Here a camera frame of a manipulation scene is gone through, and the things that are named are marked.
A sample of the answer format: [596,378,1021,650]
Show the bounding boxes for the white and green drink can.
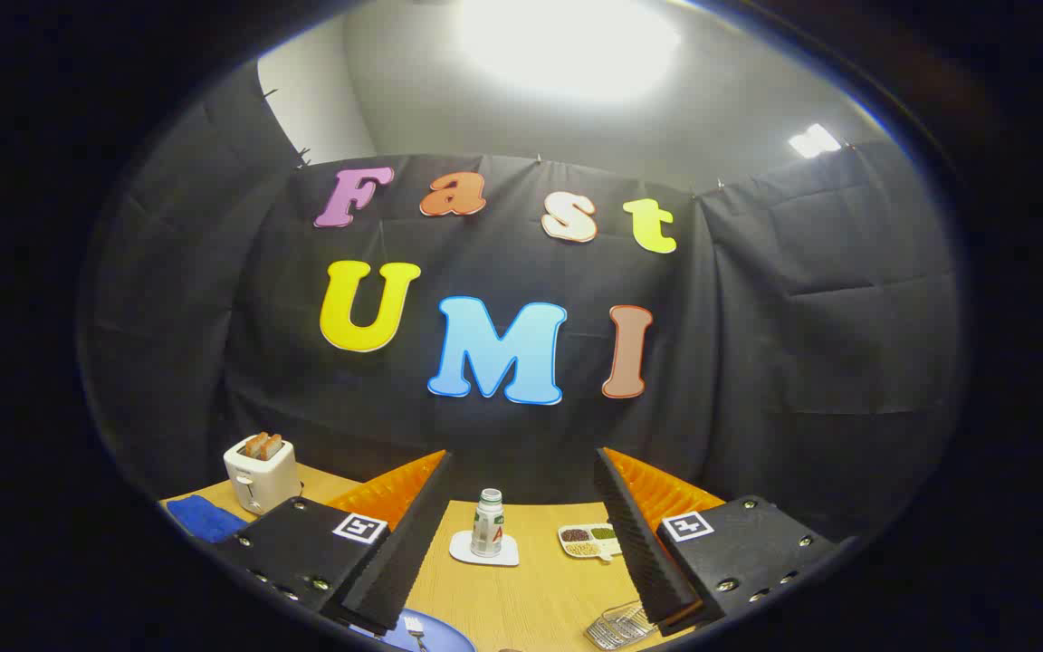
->
[471,488,506,557]

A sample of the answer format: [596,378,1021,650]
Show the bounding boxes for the white toaster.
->
[223,433,302,516]

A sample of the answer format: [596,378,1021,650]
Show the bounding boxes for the small ceiling light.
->
[788,123,842,159]

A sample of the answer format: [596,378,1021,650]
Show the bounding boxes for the blue round plate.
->
[349,609,477,652]

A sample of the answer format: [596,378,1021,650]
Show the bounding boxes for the metal wire cutlery basket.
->
[584,602,658,651]

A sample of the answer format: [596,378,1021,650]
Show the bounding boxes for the blue folded cloth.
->
[166,494,249,544]

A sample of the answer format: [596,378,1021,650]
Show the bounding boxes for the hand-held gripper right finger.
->
[594,446,848,637]

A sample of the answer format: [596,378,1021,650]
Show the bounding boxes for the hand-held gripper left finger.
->
[214,450,455,637]

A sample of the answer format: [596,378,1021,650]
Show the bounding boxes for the black backdrop cloth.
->
[78,59,966,544]

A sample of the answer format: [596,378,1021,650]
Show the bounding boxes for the white divided dish of beans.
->
[558,523,624,562]

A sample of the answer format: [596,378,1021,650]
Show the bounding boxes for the large ceiling light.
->
[454,0,681,105]

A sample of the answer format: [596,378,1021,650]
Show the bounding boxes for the white coaster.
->
[448,530,521,568]

